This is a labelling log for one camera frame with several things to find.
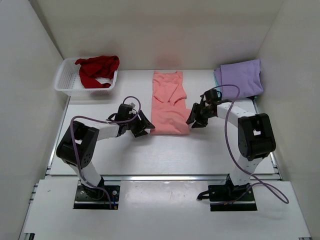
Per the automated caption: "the pink t shirt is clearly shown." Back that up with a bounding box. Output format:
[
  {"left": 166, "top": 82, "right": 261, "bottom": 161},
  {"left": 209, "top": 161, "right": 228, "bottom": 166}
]
[{"left": 150, "top": 71, "right": 191, "bottom": 136}]

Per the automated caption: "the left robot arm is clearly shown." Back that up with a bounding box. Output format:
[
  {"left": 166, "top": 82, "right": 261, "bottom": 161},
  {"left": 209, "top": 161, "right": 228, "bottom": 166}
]
[{"left": 56, "top": 103, "right": 155, "bottom": 201}]

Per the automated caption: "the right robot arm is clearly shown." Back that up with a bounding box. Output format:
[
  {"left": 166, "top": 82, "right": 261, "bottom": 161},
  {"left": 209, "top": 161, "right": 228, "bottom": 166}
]
[{"left": 186, "top": 89, "right": 276, "bottom": 193}]

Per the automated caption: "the folded teal t shirt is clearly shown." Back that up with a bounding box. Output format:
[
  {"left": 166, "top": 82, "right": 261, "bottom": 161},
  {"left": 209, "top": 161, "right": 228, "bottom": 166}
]
[{"left": 214, "top": 71, "right": 223, "bottom": 97}]

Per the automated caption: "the red t shirt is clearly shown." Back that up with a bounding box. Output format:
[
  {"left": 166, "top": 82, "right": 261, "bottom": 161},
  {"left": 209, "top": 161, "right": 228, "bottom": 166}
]
[{"left": 74, "top": 55, "right": 120, "bottom": 89}]

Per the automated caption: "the folded purple t shirt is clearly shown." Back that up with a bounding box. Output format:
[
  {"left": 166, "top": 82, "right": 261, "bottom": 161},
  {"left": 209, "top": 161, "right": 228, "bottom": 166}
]
[{"left": 213, "top": 59, "right": 264, "bottom": 99}]

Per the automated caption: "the white plastic basket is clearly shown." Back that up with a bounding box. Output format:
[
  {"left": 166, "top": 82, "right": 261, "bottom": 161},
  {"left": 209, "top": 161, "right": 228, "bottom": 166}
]
[{"left": 54, "top": 57, "right": 118, "bottom": 98}]

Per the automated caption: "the aluminium rail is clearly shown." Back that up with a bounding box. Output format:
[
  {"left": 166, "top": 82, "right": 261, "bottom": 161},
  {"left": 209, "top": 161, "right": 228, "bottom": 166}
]
[{"left": 102, "top": 174, "right": 227, "bottom": 181}]

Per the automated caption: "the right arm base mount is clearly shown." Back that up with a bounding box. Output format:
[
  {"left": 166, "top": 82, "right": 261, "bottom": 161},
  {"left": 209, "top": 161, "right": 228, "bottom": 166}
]
[{"left": 196, "top": 174, "right": 258, "bottom": 212}]

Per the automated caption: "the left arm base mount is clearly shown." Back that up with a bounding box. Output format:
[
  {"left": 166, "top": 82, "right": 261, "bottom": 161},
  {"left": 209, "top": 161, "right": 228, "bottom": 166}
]
[{"left": 73, "top": 180, "right": 121, "bottom": 210}]

